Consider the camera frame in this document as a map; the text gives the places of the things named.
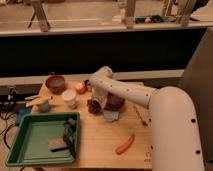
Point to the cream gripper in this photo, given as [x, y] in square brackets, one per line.
[99, 95]

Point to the dark grape bunch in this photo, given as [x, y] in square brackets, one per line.
[93, 106]

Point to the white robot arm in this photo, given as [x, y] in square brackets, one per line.
[175, 138]

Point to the purple bowl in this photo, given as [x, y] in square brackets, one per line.
[114, 103]

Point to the red-brown bowl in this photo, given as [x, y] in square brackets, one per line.
[56, 84]

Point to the small dark can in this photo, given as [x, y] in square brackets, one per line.
[88, 85]

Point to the orange fruit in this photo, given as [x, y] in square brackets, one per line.
[80, 88]

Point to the grey blue cloth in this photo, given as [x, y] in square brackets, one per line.
[111, 116]

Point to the white cup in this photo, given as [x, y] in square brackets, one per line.
[69, 97]

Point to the black tool in tray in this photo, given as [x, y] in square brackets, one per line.
[68, 136]

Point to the wooden spatula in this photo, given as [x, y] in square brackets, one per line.
[36, 100]

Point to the blue cup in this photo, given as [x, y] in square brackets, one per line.
[44, 107]

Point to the orange carrot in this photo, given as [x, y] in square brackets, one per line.
[125, 146]

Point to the sponge in tray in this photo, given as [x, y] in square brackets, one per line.
[56, 144]

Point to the blue box beside table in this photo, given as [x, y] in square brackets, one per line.
[21, 113]

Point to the green plastic tray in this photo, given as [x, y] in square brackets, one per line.
[30, 145]

